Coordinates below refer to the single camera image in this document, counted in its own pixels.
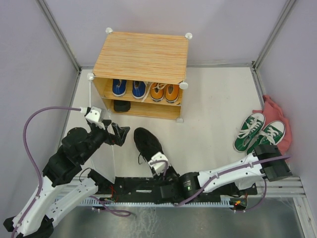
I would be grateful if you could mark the blue sneaker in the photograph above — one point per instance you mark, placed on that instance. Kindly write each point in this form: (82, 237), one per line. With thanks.
(138, 89)
(119, 87)

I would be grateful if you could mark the pink cloth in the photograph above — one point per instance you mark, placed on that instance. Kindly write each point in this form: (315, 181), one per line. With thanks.
(273, 112)

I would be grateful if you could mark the orange sneaker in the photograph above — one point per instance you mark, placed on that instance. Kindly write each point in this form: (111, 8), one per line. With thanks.
(155, 90)
(172, 93)

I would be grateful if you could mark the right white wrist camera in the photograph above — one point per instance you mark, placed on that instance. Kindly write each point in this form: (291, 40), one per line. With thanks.
(159, 163)

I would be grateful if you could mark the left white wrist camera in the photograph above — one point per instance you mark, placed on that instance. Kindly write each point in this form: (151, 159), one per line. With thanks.
(96, 116)

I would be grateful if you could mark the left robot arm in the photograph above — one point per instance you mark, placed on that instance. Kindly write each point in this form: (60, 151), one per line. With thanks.
(42, 212)

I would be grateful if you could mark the aluminium frame post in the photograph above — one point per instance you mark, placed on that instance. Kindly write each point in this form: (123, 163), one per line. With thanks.
(281, 20)
(44, 7)

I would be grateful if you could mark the white cabinet corner connector left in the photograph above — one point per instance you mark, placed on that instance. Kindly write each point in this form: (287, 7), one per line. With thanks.
(109, 30)

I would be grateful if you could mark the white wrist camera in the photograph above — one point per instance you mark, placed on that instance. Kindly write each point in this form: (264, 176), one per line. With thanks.
(96, 116)
(159, 163)

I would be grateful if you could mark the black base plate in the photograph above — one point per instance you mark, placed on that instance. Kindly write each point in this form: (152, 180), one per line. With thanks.
(152, 190)

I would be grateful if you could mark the white cabinet corner connector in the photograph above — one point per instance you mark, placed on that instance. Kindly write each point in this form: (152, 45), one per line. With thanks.
(109, 30)
(189, 36)

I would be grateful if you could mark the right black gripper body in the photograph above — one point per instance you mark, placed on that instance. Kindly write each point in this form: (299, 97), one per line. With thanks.
(171, 175)

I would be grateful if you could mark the left aluminium frame post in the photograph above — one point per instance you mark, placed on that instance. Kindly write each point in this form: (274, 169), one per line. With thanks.
(44, 7)

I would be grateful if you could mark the front right cabinet connector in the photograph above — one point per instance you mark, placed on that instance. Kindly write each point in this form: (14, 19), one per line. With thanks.
(183, 85)

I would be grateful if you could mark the green sneaker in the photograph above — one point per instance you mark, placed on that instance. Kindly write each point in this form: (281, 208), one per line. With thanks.
(251, 126)
(272, 134)

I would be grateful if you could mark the right aluminium frame post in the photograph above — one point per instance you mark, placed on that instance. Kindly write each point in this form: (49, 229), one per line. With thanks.
(281, 20)

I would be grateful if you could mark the aluminium rail frame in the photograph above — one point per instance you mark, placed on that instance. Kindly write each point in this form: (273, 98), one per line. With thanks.
(293, 188)

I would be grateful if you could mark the wood pattern shoe cabinet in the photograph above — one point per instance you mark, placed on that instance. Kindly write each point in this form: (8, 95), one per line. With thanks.
(142, 57)

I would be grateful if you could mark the bottom right cabinet connector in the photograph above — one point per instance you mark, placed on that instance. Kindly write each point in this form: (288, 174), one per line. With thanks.
(179, 120)

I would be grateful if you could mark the white cabinet corner connector right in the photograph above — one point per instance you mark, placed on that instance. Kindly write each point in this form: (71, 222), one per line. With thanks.
(189, 36)

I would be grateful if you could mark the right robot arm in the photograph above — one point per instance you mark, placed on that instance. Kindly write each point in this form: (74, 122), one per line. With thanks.
(266, 162)

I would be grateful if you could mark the front left cabinet connector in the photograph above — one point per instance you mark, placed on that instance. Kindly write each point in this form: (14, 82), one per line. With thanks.
(90, 76)

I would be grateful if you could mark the white cable duct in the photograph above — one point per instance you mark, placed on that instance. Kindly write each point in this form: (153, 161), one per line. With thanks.
(224, 203)

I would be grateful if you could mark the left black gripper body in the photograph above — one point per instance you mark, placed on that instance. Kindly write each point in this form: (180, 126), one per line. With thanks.
(98, 136)

